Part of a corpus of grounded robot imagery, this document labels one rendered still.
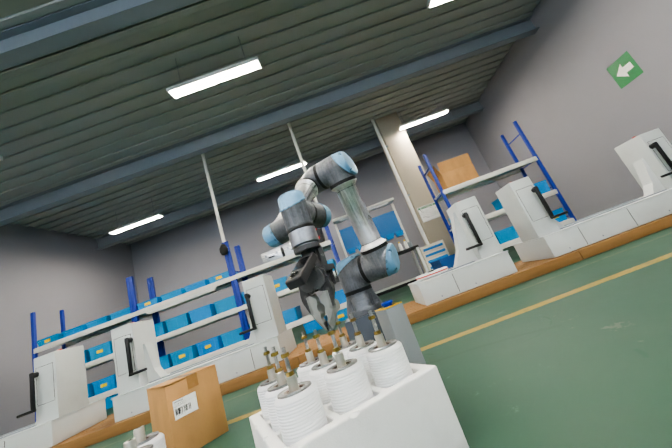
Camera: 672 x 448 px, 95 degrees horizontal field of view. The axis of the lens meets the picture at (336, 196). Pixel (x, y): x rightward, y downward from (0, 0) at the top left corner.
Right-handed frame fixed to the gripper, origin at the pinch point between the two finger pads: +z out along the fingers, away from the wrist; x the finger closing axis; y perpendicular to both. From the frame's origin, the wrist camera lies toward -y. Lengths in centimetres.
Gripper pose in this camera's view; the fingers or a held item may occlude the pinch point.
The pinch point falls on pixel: (327, 325)
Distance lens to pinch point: 80.1
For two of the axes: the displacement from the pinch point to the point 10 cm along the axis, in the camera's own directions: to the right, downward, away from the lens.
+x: -8.4, 4.2, 3.3
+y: 4.2, 1.3, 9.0
